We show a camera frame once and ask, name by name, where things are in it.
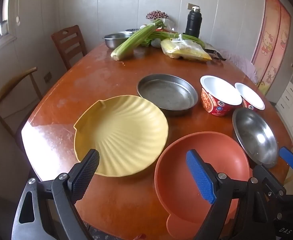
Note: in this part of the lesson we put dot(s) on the clear bag of yellow corn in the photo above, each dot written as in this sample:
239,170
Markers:
184,50

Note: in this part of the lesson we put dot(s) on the curved-back wooden chair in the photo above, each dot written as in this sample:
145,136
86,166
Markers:
16,80

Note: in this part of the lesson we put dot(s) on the dried flower bouquet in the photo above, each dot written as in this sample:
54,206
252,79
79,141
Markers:
156,15

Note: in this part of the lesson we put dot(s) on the steel basin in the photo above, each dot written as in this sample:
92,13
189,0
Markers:
114,40

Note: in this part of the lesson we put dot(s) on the celery bunch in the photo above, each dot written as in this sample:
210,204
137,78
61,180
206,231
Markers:
131,43

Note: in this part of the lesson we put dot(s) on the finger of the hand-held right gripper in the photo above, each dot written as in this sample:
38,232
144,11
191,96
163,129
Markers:
269,180
290,158

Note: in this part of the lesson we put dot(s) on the dark patterned plate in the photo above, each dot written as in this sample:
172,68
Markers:
132,30

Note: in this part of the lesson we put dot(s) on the pale pink cloth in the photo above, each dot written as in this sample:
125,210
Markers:
239,65

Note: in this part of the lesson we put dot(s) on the black thermos bottle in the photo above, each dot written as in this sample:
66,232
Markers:
193,23

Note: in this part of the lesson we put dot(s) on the small red instant noodle bowl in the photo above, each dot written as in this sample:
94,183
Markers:
251,96

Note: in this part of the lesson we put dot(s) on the brown slatted wooden chair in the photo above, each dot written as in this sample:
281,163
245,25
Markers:
69,45

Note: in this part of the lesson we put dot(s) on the orange plate with ears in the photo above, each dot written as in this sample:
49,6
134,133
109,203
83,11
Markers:
224,152

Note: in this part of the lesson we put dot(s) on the grey foam-wrapped fruit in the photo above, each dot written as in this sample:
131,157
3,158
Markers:
156,43

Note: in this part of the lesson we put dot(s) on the shiny steel bowl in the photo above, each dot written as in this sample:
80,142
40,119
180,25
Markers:
254,130

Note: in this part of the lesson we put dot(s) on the pink cartoon cat poster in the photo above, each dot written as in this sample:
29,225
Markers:
271,40

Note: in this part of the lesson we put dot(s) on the white shelf cabinet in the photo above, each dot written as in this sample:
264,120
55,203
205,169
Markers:
291,92

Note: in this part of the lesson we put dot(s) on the long green vegetable stalks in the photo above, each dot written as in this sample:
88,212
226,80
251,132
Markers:
196,40

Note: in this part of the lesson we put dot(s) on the wall switch plate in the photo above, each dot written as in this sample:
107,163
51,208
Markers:
192,5

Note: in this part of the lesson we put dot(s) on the large red instant noodle bowl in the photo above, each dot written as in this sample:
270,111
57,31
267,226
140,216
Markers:
219,90

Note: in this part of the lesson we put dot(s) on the yellow shell-shaped plate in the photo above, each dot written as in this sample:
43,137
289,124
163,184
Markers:
121,130

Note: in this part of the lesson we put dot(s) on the round steel plate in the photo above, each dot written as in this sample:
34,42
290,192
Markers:
166,92

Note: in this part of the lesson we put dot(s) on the black tongs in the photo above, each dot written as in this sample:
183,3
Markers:
216,55

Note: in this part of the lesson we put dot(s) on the low wall outlet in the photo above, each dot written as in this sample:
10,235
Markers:
48,77

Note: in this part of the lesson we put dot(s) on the red packet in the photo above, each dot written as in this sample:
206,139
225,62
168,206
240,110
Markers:
165,30

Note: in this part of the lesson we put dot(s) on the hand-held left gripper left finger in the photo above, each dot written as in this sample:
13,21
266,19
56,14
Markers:
86,175

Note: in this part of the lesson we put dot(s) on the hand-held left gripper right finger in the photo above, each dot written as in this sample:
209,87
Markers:
201,177

